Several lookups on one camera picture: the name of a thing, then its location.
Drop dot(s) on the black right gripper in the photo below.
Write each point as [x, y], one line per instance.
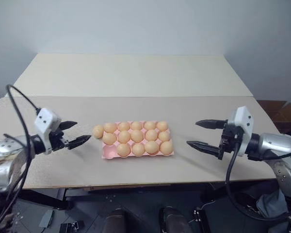
[229, 139]

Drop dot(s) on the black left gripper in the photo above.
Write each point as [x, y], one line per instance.
[58, 141]

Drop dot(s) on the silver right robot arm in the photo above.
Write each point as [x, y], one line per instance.
[276, 145]

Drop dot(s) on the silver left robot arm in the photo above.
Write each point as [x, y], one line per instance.
[7, 148]

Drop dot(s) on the brown egg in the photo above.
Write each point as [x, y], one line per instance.
[162, 126]
[109, 139]
[138, 149]
[151, 135]
[124, 136]
[150, 125]
[136, 125]
[166, 148]
[164, 136]
[98, 131]
[124, 149]
[110, 127]
[124, 126]
[151, 147]
[136, 136]

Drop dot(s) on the pink egg tray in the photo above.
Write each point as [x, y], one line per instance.
[109, 152]

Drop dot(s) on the brown cardboard box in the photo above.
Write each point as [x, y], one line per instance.
[280, 115]

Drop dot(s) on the black floor device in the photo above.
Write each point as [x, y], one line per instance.
[202, 218]

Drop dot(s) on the grey green flat piece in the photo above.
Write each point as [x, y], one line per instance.
[47, 218]

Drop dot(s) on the grey blue cloth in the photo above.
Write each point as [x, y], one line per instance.
[271, 201]

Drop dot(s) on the dark rounded shape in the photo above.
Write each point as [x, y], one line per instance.
[116, 219]
[172, 219]

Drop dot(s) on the small black floor box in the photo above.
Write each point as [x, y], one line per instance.
[70, 227]

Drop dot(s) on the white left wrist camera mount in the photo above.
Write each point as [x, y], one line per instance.
[45, 122]

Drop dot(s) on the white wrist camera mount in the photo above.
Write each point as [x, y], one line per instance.
[45, 122]
[243, 119]

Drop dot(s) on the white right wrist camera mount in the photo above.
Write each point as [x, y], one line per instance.
[243, 119]

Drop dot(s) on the black table frame leg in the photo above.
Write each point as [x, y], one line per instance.
[46, 197]

